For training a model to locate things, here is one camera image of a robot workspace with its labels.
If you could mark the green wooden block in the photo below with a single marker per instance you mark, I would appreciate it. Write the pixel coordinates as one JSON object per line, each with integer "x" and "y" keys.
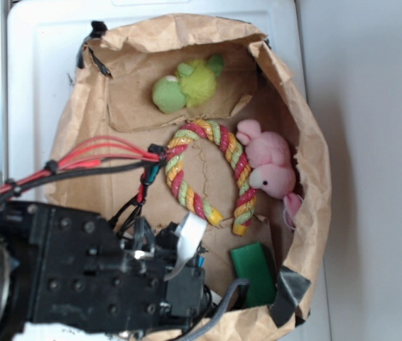
{"x": 250, "y": 263}

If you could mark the striped rope ring toy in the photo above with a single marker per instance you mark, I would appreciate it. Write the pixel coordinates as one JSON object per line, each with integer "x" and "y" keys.
{"x": 207, "y": 166}

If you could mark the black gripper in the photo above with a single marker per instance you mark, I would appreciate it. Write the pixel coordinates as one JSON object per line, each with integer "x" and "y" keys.
{"x": 159, "y": 286}

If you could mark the white plastic tray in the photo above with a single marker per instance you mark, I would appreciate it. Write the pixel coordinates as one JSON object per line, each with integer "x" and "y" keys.
{"x": 43, "y": 38}

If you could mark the blue wooden block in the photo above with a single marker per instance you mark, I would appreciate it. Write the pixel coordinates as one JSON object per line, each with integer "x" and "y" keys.
{"x": 200, "y": 261}

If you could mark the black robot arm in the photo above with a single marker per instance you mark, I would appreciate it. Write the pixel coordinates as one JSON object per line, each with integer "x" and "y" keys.
{"x": 66, "y": 266}

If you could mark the green plush frog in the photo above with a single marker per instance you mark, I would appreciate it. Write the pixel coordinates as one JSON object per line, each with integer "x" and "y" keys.
{"x": 193, "y": 83}

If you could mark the brown paper bag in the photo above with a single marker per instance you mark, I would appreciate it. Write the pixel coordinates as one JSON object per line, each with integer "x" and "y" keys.
{"x": 112, "y": 96}

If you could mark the pink plush bunny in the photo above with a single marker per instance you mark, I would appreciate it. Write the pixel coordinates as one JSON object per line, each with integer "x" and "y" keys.
{"x": 272, "y": 172}

